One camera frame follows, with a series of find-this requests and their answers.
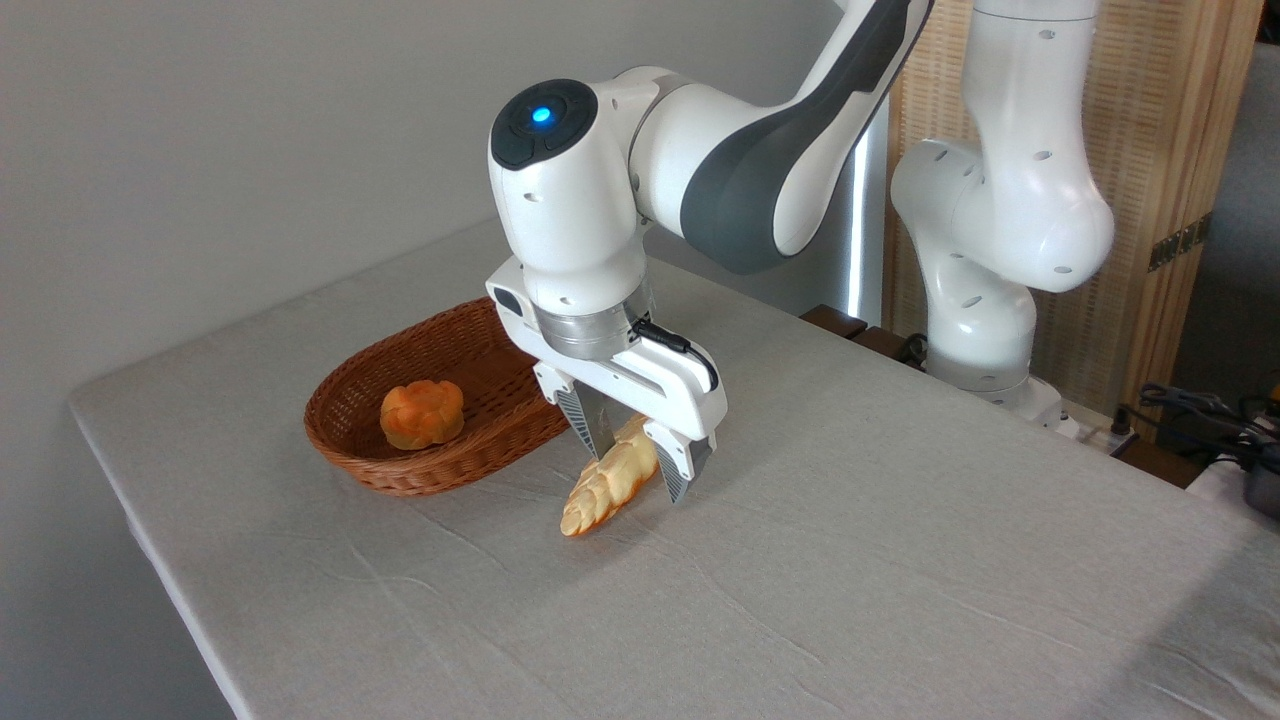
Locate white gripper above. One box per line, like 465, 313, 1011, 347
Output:
486, 258, 728, 504

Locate pale braided bread loaf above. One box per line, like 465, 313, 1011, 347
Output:
559, 415, 661, 538

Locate brown wicker oval basket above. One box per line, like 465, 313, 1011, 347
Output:
304, 297, 571, 498

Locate grey tablecloth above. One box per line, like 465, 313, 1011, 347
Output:
68, 210, 1280, 720

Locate orange round bun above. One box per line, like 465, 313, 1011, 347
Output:
379, 380, 466, 451

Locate dark wooden block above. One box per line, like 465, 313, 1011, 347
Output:
800, 304, 869, 339
852, 326, 926, 367

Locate wooden bamboo folding screen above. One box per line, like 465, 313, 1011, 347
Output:
882, 0, 1266, 441

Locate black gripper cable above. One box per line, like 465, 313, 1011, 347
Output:
630, 318, 721, 393

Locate black cable bundle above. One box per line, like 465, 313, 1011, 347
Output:
1115, 383, 1280, 471

